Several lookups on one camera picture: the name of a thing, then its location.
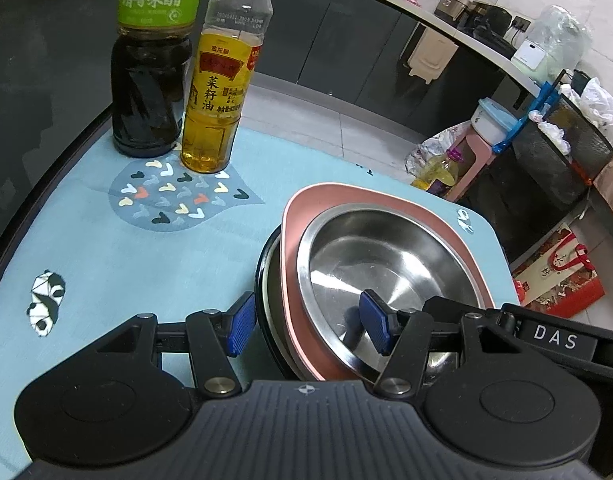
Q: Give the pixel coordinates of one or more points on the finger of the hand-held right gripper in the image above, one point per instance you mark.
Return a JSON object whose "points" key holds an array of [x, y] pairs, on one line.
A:
{"points": [[446, 307]]}

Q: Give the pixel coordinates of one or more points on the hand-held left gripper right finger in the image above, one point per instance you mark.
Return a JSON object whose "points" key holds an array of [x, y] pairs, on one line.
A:
{"points": [[376, 322]]}

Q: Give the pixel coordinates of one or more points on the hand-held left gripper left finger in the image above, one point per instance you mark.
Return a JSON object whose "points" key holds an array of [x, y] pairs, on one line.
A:
{"points": [[240, 322]]}

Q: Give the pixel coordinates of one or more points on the black bowl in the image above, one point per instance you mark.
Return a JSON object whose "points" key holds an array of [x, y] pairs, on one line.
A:
{"points": [[260, 285]]}

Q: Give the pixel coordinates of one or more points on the pink plate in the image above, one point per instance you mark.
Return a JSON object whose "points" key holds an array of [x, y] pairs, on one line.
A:
{"points": [[292, 280]]}

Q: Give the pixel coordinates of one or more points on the stainless steel bowl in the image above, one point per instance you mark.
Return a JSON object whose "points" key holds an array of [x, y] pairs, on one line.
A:
{"points": [[386, 250]]}

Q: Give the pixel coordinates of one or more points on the red gift bag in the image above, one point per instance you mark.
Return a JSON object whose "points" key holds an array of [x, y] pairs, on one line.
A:
{"points": [[561, 280]]}

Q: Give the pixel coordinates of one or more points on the yellow oil jug purple cap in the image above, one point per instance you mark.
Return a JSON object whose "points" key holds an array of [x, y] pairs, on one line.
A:
{"points": [[441, 172]]}

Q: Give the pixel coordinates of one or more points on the pink stool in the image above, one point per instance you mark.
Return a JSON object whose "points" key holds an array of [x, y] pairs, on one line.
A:
{"points": [[479, 170]]}

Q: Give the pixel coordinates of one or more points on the light blue printed tablecloth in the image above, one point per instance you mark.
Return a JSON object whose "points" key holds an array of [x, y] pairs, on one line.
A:
{"points": [[111, 260]]}

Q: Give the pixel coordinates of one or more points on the cardboard box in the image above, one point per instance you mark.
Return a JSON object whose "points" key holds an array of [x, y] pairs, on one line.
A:
{"points": [[611, 185]]}

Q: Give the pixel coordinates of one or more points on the black mesh rack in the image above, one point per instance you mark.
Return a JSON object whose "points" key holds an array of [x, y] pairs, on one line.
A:
{"points": [[546, 175]]}

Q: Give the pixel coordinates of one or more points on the yellow cooking oil bottle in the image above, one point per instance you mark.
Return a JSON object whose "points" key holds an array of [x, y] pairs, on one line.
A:
{"points": [[211, 135]]}

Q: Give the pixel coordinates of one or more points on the white container with blue lid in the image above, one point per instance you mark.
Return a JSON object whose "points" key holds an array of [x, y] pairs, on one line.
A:
{"points": [[491, 122]]}

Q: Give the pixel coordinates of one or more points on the blue plastic clamp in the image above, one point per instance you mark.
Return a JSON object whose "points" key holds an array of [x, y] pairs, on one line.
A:
{"points": [[524, 120]]}

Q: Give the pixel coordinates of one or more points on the white plastic bags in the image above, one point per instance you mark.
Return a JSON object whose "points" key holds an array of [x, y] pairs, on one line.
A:
{"points": [[599, 100]]}

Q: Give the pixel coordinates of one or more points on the dark vinegar bottle green label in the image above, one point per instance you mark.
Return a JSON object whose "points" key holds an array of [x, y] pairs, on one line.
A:
{"points": [[146, 100]]}

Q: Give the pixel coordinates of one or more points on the beige hanging trash bin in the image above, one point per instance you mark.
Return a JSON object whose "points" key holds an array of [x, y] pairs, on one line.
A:
{"points": [[431, 55]]}

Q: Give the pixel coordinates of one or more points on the black countertop appliance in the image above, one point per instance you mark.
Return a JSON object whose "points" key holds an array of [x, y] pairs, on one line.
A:
{"points": [[486, 30]]}

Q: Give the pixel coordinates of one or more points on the white appliance under plastic cover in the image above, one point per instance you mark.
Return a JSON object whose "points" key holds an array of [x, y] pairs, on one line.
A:
{"points": [[551, 45]]}

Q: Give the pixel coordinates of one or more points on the white kitchen countertop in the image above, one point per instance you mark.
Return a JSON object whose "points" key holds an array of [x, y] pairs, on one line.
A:
{"points": [[436, 20]]}

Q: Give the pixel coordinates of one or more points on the silver rice cooker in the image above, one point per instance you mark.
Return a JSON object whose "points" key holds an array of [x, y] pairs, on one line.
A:
{"points": [[451, 7]]}

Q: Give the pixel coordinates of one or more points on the small pink item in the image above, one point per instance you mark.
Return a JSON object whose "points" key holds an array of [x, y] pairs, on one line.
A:
{"points": [[412, 1]]}

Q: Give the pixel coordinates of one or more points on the wall power socket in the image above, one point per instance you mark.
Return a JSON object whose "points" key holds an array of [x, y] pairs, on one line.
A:
{"points": [[520, 25]]}

